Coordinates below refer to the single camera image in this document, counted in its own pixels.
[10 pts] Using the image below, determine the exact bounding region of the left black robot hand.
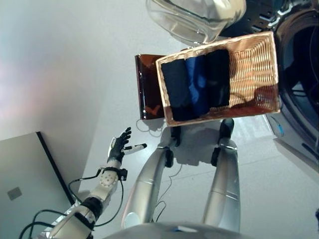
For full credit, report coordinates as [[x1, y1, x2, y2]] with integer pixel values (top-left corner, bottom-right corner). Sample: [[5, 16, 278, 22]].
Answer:
[[107, 126, 148, 165]]

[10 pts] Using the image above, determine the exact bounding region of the black garment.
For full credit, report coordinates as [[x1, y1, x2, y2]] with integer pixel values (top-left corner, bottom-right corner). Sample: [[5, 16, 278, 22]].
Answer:
[[205, 49, 230, 108], [161, 60, 194, 122]]

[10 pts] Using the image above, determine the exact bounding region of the blue garment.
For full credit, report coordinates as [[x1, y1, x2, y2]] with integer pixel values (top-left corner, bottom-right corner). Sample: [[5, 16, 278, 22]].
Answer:
[[184, 55, 210, 118]]

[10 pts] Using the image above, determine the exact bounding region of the grey washing machine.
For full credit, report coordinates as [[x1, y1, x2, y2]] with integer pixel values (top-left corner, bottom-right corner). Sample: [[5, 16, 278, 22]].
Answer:
[[221, 0, 319, 160]]

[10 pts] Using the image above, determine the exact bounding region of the left silver robot leg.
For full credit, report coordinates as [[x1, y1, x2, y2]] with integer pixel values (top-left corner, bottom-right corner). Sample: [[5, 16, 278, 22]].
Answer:
[[121, 125, 181, 229]]

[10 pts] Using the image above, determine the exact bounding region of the brown glossy stool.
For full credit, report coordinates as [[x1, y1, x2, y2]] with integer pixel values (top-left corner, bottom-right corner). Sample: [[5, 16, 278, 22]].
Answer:
[[134, 54, 168, 120]]

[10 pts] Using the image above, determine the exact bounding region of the grey cabinet panel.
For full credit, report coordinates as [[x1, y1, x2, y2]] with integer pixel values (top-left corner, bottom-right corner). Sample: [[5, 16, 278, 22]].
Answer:
[[0, 131, 77, 239]]

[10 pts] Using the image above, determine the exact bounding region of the grey robot torso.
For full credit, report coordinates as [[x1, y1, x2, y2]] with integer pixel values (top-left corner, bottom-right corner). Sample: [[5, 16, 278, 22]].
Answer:
[[104, 222, 260, 239]]

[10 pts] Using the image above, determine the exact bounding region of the round glass washer door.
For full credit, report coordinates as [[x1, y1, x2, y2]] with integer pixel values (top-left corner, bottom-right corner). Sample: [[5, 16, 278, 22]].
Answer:
[[146, 0, 247, 47]]

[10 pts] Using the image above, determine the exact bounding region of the wicker laundry basket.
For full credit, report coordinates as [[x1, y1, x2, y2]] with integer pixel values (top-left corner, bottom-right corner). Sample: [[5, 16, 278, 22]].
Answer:
[[156, 31, 282, 128]]

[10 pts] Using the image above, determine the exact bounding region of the small blue washer sticker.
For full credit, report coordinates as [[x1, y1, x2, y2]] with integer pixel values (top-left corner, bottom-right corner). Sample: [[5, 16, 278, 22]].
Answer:
[[274, 120, 285, 137]]

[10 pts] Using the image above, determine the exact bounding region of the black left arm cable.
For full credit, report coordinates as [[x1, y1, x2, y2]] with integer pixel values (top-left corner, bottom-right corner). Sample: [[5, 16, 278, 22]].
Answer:
[[19, 174, 125, 239]]

